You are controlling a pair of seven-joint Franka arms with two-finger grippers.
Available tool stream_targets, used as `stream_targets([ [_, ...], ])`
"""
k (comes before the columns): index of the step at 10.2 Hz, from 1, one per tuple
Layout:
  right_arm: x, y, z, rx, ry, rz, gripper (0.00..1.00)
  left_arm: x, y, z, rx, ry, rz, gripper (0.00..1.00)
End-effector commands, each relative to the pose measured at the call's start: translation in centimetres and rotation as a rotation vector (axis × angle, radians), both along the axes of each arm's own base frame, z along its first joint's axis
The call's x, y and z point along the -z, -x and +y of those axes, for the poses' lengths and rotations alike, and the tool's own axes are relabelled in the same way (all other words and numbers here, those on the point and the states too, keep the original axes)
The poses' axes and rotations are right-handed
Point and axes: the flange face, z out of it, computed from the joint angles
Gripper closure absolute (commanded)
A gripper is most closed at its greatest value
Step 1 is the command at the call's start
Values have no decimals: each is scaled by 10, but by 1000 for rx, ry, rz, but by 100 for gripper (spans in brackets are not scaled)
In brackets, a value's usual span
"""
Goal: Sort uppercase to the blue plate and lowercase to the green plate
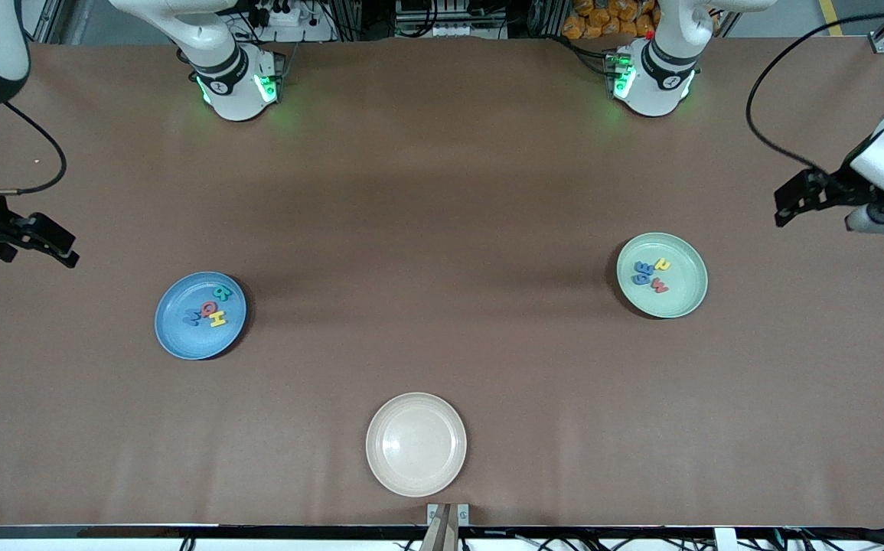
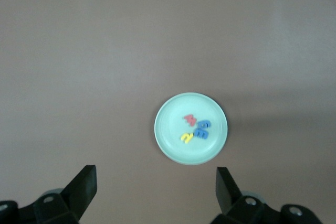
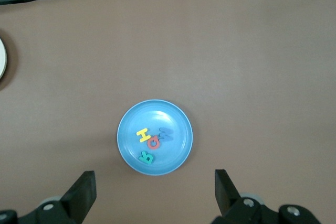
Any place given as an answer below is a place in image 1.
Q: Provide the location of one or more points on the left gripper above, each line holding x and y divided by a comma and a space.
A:
844, 189

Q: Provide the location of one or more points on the yellow lowercase letter h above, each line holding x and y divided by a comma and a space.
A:
662, 265

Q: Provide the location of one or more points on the red lowercase letter w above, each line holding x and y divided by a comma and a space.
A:
659, 287

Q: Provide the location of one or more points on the blue lowercase letter m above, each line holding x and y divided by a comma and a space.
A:
645, 267

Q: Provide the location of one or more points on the blue uppercase letter W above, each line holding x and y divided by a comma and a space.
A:
190, 315

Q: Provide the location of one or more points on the red uppercase letter Q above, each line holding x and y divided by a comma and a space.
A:
210, 308

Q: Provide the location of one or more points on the teal uppercase letter R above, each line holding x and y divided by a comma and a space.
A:
221, 292

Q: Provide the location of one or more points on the yellow uppercase letter H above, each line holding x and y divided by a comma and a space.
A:
218, 319

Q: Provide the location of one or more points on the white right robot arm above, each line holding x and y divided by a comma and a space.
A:
231, 92

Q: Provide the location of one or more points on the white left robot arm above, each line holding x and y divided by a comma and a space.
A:
652, 84

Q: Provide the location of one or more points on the green plate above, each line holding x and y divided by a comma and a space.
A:
679, 302

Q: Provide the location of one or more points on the blue plate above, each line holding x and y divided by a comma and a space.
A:
181, 340

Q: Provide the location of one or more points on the beige plate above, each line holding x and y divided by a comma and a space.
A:
416, 445

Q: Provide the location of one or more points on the orange bags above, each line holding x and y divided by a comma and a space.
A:
610, 19

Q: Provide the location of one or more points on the white power strip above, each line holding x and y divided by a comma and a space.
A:
308, 30

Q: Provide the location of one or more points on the metal table edge bracket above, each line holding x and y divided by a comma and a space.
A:
432, 514

